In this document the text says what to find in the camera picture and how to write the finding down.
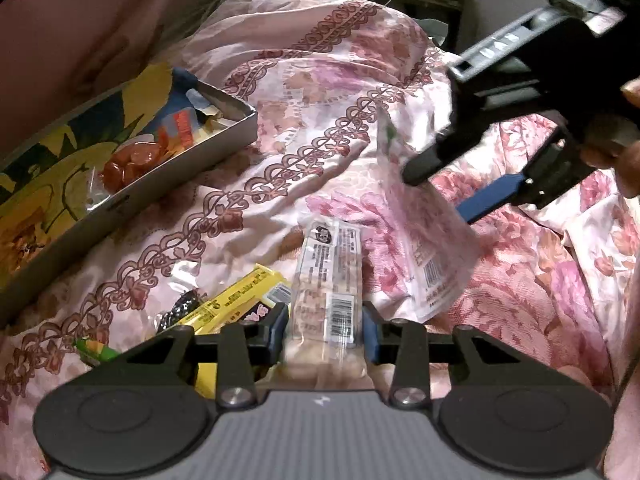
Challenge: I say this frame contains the clear bag orange snacks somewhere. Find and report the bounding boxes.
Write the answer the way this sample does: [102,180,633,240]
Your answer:
[376,107,480,323]

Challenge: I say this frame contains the pink floral bed quilt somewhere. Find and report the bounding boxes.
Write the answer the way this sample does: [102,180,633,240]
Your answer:
[1,0,639,479]

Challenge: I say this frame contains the cartoon printed tin tray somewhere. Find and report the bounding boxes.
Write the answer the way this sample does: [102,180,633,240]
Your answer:
[1,63,257,323]

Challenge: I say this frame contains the person's right hand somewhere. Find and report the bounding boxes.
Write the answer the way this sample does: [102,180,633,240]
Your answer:
[579,77,640,201]

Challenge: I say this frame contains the small black wrapped candy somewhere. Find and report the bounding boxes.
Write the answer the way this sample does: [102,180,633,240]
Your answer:
[156,289,202,334]

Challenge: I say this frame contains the clear green-topped snack packet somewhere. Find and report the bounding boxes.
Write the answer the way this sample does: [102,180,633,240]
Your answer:
[74,338,119,367]

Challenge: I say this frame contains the yellow snack packet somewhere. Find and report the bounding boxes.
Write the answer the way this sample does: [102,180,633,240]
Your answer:
[168,264,291,411]

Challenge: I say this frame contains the gold chestnut snack pouch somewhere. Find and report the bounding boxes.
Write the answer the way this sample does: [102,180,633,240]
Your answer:
[1,205,51,285]

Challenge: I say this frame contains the clear rice cracker packet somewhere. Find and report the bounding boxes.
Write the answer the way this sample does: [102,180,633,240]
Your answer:
[282,216,367,389]

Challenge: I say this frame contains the pink pillow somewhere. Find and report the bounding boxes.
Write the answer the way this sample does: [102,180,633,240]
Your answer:
[1,0,210,156]

